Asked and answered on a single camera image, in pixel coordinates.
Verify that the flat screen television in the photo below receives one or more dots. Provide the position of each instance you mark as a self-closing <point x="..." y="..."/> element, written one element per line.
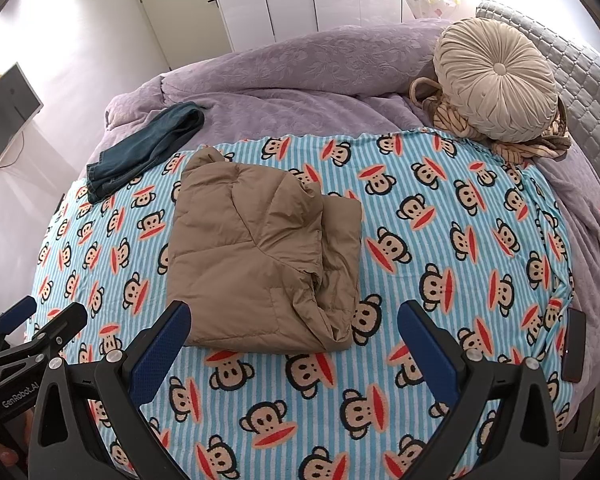
<point x="10" y="95"/>

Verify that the grey quilted headboard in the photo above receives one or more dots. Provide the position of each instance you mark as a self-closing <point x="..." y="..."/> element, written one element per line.
<point x="580" y="75"/>

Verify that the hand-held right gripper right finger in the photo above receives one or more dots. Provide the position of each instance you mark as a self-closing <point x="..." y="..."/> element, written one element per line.
<point x="430" y="355"/>

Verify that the blue jeans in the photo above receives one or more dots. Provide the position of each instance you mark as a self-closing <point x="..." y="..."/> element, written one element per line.
<point x="145" y="145"/>

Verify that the round beige pleated cushion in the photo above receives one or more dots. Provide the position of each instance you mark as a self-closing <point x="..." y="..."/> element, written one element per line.
<point x="495" y="75"/>

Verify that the white door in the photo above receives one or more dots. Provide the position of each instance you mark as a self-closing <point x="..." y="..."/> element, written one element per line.
<point x="180" y="15"/>

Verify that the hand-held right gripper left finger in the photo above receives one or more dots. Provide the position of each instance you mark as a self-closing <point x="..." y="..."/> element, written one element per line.
<point x="157" y="355"/>

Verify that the purple quilted duvet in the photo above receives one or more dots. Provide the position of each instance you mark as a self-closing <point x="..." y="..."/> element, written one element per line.
<point x="305" y="70"/>

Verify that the person's left hand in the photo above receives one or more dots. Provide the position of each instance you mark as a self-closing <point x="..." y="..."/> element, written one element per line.
<point x="10" y="452"/>

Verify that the monkey printed striped blanket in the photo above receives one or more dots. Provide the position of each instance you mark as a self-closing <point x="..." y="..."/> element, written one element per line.
<point x="430" y="285"/>

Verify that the tan puffer jacket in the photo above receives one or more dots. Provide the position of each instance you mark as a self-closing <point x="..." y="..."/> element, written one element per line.
<point x="240" y="260"/>

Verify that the black smartphone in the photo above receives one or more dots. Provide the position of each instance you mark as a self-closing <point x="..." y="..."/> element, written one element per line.
<point x="573" y="345"/>

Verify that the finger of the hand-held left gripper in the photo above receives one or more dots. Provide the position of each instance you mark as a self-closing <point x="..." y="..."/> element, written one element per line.
<point x="62" y="322"/>
<point x="16" y="311"/>

